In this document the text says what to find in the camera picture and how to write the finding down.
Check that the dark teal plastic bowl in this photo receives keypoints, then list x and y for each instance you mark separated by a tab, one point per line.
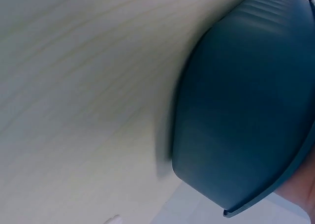
236	115

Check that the person's right hand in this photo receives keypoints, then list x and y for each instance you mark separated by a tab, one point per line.
296	197

